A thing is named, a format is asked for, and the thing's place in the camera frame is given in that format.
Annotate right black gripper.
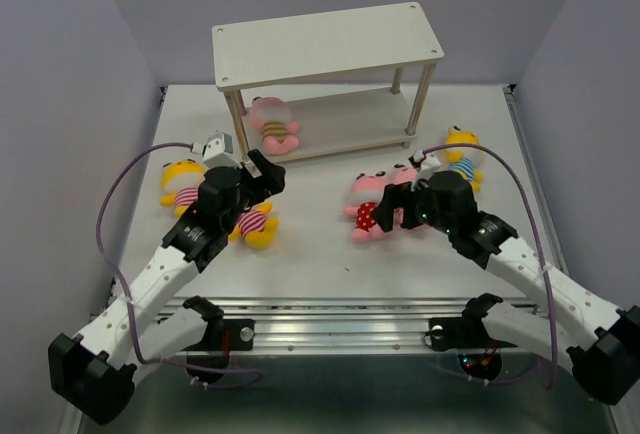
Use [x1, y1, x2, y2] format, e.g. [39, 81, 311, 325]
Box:
[370, 177, 455, 234]

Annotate pink frog toy polka-dot dress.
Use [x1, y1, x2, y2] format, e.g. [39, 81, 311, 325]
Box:
[343, 171, 390, 242]

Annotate pink frog toy orange stripes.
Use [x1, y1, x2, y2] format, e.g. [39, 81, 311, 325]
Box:
[248, 97, 300, 155]

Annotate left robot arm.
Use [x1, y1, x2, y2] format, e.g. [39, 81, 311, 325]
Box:
[47, 149, 286, 425]

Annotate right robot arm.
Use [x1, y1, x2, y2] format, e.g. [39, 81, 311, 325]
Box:
[398, 171, 639, 405]

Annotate white two-tier shelf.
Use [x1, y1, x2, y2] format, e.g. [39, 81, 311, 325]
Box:
[212, 2, 444, 161]

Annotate pink frog toy striped shirt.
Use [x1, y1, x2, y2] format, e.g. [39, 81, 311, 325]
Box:
[390, 164, 436, 230]

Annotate yellow toy red stripes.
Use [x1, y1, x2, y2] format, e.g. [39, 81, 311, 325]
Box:
[228, 202, 280, 250]

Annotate yellow toy blue striped shirt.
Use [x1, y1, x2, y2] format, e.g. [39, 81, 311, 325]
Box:
[445, 125, 484, 193]

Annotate yellow toy pink stripes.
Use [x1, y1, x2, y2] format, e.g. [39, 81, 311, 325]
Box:
[160, 159, 206, 218]

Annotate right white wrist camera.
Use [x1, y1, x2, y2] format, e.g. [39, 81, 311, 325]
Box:
[408, 150, 442, 191]

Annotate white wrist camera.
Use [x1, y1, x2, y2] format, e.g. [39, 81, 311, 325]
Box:
[408, 150, 442, 191]
[190, 132, 237, 169]

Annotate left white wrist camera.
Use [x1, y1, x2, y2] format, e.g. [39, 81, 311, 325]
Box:
[190, 132, 237, 169]

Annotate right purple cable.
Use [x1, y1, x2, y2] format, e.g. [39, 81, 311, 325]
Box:
[424, 144, 559, 390]

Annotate purple cable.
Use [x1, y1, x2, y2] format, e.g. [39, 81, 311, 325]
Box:
[95, 141, 264, 389]
[424, 144, 559, 390]

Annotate aluminium rail frame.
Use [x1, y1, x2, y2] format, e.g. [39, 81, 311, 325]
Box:
[113, 84, 609, 419]

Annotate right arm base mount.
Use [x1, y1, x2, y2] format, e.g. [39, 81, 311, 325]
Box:
[424, 293, 515, 352]

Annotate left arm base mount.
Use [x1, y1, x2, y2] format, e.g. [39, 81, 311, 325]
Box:
[167, 296, 255, 353]

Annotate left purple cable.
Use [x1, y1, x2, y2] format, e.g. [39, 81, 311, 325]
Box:
[95, 141, 264, 389]

